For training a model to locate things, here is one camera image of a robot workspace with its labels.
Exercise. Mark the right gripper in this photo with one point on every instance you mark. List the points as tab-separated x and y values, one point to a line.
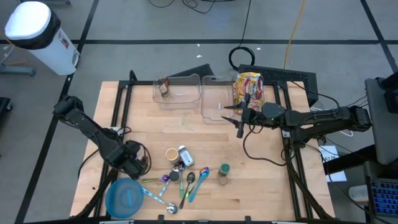
264	116

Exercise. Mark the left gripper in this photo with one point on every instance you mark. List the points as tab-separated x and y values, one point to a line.
133	158

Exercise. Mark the lime chili shrimp ramen packet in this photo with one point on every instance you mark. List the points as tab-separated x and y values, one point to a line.
257	99

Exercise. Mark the blue-edged yellow ramen packet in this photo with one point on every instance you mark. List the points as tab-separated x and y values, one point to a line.
239	91

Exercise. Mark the yellow ramen noodle packet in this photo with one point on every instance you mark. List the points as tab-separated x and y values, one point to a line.
248	76

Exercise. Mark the white lid spice jar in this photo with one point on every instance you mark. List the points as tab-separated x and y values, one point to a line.
186	156

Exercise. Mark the green lid spice jar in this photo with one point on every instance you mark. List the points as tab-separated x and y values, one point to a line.
225	169

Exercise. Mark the small brown lid jar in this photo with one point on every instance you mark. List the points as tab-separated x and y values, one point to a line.
223	180

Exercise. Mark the rainbow metal spoon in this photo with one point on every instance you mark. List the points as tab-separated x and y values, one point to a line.
204	171

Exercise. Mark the teal plastic spoon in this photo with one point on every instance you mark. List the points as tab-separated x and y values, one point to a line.
195	190

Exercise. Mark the brown paper packet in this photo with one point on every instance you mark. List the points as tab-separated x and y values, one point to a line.
164	88

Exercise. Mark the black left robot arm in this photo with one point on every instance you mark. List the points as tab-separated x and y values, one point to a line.
93	133

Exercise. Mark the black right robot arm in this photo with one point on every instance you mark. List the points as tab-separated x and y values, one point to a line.
320	116

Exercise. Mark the narrow clear plastic bin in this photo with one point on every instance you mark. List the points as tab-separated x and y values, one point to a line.
235	77
217	93

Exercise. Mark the blue plastic bowl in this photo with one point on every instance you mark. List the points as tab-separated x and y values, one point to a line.
124	199

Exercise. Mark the dark metal spoon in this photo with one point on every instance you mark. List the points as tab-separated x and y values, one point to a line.
190	178

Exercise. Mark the wide clear plastic bin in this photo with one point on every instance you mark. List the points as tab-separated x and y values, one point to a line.
183	93

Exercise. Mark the black flat panel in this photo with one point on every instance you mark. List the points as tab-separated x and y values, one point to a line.
196	71

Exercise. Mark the black table clamp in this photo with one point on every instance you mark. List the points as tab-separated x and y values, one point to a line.
248	219
161	218

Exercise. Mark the white paper sheet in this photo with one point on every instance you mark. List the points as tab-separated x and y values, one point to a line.
339	177

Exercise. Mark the white round object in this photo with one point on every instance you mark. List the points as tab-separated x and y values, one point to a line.
357	193

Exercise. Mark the black floor object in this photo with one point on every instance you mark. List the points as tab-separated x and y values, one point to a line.
3	105

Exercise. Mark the grey metal bar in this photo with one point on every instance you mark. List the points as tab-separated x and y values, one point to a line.
15	70

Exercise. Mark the black desk equipment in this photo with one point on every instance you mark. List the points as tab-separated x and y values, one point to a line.
392	96

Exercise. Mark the backlit keyboard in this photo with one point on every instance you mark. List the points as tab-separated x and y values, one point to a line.
385	196

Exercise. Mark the white trash can black liner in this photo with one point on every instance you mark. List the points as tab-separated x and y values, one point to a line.
37	21

